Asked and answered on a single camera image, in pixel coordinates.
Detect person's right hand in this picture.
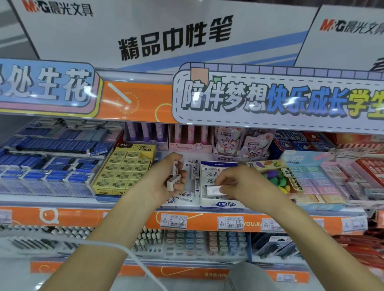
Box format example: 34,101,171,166
214,164,281,210

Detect person's left hand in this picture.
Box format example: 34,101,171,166
141,152,188,210

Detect person's left forearm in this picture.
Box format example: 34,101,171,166
39,193,168,291

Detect person's right forearm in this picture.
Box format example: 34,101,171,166
264,187,384,291

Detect white and blue display box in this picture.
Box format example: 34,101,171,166
199,161,250,209

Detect pink stationery display box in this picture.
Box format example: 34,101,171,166
168,124,214,154

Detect pile of loose white erasers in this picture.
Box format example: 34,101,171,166
161,158,201,208

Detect white price tag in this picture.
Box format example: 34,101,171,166
260,219,283,232
341,215,368,232
217,216,244,231
160,213,188,230

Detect purple stationery display box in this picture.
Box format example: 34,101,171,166
124,121,169,150

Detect cartoon print eraser packet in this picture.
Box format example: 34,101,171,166
214,126,247,157
241,128,275,159

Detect yellow eraser display box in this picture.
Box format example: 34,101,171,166
92,143,157,197

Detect box of fruit shaped erasers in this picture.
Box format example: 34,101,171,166
246,159,304,194

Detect tray of pastel tape rolls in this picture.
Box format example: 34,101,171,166
163,230,250,261

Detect orange shelf header strip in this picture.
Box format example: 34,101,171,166
97,80,178,124

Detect packets of black pens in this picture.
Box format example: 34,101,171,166
251,233,302,260

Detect pastel eraser display box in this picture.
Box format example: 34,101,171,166
280,150,350,211

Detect row of red and blue boxes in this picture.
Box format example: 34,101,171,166
274,130,337,152

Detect person's grey trouser knee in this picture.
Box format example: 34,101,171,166
223,262,274,291

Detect long purple bordered shelf banner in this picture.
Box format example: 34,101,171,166
171,62,384,136

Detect pink and white eraser tray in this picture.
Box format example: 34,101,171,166
320,162,384,202

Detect stack of blue eraser boxes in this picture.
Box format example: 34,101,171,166
0,118,124,199

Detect large white striped sign board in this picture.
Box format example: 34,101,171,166
10,0,319,73

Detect orange box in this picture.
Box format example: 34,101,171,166
329,133,384,151

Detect pile of red packets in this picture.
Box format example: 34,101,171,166
331,235,384,272

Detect red eraser display box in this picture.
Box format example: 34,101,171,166
355,157,384,187

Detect blue and pink shelf banner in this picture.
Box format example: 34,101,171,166
0,58,104,118

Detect row of white capped pens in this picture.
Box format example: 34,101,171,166
0,225,164,259

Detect small white sign board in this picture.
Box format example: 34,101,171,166
293,4,384,72

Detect orange lower shelf rail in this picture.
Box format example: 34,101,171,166
29,260,310,284

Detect white cable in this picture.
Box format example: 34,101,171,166
0,232,169,291

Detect orange shelf price rail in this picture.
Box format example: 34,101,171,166
0,206,370,235

